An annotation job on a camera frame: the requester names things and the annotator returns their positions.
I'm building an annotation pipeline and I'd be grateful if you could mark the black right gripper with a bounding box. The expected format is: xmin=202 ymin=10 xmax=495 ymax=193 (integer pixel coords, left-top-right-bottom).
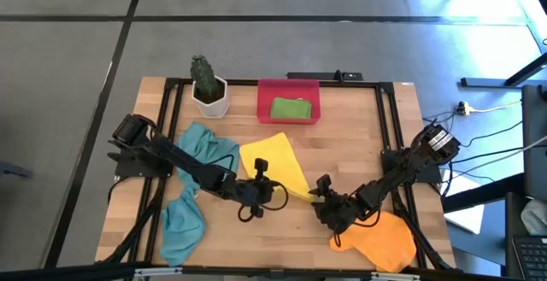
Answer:
xmin=309 ymin=174 xmax=360 ymax=233

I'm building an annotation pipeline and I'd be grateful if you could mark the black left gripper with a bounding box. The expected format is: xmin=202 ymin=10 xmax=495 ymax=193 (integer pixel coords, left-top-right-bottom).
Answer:
xmin=234 ymin=158 xmax=283 ymax=220

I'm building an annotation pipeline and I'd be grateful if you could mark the yellow microfiber towel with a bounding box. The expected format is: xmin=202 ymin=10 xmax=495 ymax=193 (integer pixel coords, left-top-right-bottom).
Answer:
xmin=238 ymin=132 xmax=315 ymax=203

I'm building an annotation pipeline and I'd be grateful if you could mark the green microfiber towel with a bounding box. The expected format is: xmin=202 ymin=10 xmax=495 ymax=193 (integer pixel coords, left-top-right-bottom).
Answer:
xmin=269 ymin=97 xmax=313 ymax=120

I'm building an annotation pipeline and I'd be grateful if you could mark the teal microfiber towel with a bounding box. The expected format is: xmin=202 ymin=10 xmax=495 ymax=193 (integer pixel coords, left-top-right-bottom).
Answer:
xmin=160 ymin=184 xmax=207 ymax=268
xmin=175 ymin=121 xmax=240 ymax=190

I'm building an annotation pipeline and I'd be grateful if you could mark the orange microfiber towel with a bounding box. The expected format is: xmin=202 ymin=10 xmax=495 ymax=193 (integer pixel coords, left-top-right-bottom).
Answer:
xmin=328 ymin=210 xmax=418 ymax=273

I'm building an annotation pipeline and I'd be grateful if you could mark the black beam with silver brackets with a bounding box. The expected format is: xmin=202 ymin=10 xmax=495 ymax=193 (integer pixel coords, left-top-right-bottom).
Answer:
xmin=0 ymin=263 xmax=547 ymax=281

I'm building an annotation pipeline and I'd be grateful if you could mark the red plastic bin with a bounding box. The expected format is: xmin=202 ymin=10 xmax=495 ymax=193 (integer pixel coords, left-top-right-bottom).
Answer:
xmin=256 ymin=79 xmax=321 ymax=126

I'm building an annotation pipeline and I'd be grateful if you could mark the white hexagonal plant pot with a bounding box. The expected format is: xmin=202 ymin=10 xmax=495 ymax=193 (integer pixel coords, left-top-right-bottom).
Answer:
xmin=191 ymin=75 xmax=231 ymax=120

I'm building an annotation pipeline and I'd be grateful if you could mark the green cactus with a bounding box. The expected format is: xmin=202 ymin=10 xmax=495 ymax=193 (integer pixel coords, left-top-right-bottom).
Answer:
xmin=190 ymin=55 xmax=220 ymax=98

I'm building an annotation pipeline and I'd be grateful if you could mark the white flat board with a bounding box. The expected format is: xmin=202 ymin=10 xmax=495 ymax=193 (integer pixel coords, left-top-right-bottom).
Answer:
xmin=442 ymin=167 xmax=486 ymax=235

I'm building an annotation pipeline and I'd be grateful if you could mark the black slanted desk bar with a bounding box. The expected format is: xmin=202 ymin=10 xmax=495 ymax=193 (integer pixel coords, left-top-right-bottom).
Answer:
xmin=442 ymin=173 xmax=526 ymax=214

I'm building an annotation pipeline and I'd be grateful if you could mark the black desk foot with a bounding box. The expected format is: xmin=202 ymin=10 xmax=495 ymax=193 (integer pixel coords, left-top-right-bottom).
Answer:
xmin=460 ymin=52 xmax=547 ymax=89

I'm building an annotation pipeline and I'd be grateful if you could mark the grey cloth bundle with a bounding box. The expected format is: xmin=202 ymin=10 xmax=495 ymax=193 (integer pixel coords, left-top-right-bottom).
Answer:
xmin=521 ymin=199 xmax=547 ymax=237

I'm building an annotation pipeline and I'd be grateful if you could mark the black keyboard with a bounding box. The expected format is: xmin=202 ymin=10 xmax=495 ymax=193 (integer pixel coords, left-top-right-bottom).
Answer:
xmin=506 ymin=193 xmax=547 ymax=280

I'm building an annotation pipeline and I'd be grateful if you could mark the dark grey monitor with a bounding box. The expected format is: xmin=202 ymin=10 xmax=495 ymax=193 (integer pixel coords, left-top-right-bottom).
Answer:
xmin=521 ymin=85 xmax=547 ymax=202

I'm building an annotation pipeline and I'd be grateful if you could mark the grey chair foot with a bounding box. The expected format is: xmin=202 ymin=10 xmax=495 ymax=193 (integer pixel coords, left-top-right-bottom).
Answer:
xmin=0 ymin=161 xmax=33 ymax=180

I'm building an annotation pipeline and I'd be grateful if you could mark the black aluminium table frame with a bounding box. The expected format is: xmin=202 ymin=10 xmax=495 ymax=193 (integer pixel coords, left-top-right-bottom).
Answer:
xmin=96 ymin=75 xmax=457 ymax=273

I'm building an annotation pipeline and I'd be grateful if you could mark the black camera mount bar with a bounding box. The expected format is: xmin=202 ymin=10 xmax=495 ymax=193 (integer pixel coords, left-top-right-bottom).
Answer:
xmin=286 ymin=70 xmax=364 ymax=82

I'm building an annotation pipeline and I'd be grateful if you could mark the black floor cable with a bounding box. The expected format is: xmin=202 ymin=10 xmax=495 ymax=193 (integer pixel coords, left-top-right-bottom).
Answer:
xmin=465 ymin=120 xmax=525 ymax=148

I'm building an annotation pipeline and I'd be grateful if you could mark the white power cable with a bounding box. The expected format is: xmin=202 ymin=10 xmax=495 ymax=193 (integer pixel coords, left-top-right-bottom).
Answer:
xmin=468 ymin=99 xmax=523 ymax=114

